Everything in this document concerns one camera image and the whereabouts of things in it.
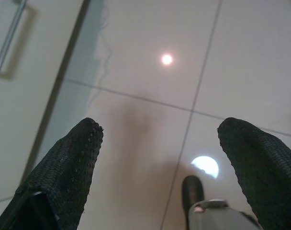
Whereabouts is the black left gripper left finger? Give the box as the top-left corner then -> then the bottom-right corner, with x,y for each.
0,117 -> 105,230

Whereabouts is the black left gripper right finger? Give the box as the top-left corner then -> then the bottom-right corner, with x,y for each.
217,117 -> 291,230

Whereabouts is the grey robot leg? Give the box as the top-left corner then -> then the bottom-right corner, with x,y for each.
187,200 -> 258,230

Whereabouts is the black robot foot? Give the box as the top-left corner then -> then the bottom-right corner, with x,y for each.
181,175 -> 205,214

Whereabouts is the white cabinet door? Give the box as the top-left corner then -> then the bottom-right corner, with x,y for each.
0,0 -> 92,207

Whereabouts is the silver metal cabinet handle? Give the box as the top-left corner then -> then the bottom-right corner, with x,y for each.
0,0 -> 37,80

